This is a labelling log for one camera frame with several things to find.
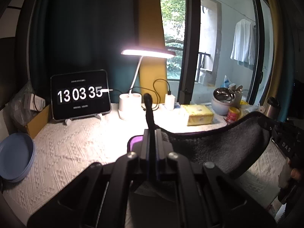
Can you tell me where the dark grey microfibre towel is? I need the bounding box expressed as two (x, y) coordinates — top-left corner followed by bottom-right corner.
(127, 93), (274, 198)

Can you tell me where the person's right hand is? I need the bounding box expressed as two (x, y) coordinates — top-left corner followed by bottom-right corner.
(278, 158), (301, 188)

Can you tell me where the steel thermos bottle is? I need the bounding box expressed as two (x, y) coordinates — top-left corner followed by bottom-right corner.
(264, 97), (281, 120)

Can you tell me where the white power adapter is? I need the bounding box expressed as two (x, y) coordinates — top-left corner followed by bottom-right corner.
(164, 91), (175, 110)

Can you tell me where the yellow tissue pack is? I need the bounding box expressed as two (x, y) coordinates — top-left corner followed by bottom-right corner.
(182, 104), (214, 126)

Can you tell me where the white desk lamp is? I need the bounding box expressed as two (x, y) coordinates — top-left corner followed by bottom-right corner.
(118, 46), (176, 120)

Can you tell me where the red and yellow can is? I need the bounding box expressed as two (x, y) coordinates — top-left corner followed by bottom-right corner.
(226, 107), (241, 124)

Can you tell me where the white ceramic bowl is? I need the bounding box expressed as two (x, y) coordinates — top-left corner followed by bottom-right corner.
(211, 97), (234, 116)

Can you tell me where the stainless steel bowl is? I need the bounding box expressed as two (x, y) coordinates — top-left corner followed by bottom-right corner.
(213, 88), (235, 104)

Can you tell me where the yellow curtain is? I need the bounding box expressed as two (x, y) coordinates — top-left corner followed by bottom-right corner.
(138, 0), (168, 105)

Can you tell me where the tablet showing clock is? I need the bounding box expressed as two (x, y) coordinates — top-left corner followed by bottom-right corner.
(51, 70), (111, 120)

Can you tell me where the white hanging shirt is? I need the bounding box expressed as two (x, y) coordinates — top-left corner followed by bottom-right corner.
(230, 19), (256, 70)

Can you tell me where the cardboard box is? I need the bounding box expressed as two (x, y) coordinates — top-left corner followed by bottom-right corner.
(25, 105), (52, 139)

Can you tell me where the blue plastic plate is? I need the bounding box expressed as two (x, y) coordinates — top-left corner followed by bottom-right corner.
(1, 133), (36, 183)

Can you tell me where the dark green curtain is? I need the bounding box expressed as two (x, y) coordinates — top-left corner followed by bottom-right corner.
(29, 0), (138, 103)

